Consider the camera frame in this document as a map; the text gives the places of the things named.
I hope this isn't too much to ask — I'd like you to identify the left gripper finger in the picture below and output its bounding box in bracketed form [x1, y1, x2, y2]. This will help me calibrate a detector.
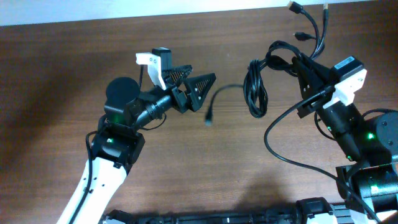
[161, 65, 193, 86]
[183, 73, 216, 111]

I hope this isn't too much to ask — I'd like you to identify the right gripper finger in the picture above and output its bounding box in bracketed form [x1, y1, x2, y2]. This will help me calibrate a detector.
[300, 53, 330, 81]
[292, 56, 323, 93]

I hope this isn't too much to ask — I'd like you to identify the black cable bundle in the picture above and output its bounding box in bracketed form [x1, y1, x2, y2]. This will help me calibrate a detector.
[205, 1, 330, 127]

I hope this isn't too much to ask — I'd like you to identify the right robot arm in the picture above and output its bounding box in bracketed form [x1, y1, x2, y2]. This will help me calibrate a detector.
[292, 55, 397, 213]

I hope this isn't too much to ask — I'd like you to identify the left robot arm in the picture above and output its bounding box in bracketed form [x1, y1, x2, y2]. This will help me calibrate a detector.
[58, 65, 216, 223]

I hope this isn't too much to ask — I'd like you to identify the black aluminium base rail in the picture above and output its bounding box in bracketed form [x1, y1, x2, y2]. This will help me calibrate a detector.
[99, 197, 354, 224]

